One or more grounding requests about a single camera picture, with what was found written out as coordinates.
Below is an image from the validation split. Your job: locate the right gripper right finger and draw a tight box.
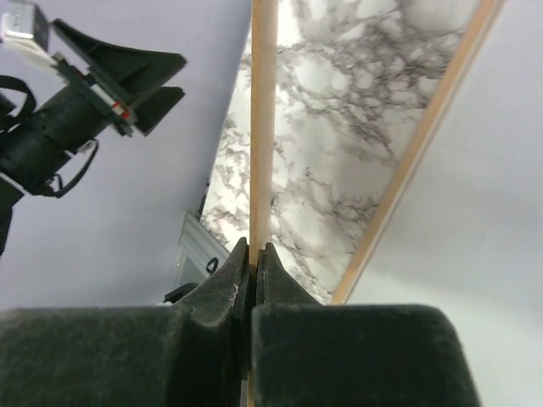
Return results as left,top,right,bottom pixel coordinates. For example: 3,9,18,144
251,244,480,406

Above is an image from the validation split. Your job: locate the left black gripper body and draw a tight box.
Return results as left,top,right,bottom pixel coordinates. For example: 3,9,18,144
1,54,132,199

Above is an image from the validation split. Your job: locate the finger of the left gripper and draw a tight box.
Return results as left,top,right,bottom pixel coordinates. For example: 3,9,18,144
134,86,185,137
52,19,186,106

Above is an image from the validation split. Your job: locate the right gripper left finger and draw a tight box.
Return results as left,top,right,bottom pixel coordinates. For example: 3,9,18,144
1,239,248,406

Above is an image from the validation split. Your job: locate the wooden picture frame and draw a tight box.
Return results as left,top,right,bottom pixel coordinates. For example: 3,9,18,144
248,1,502,307

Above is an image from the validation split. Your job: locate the aluminium rail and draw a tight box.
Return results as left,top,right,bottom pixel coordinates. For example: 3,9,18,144
171,212,229,289

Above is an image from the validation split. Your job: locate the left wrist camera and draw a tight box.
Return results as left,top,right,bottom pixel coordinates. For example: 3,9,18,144
1,1,55,74

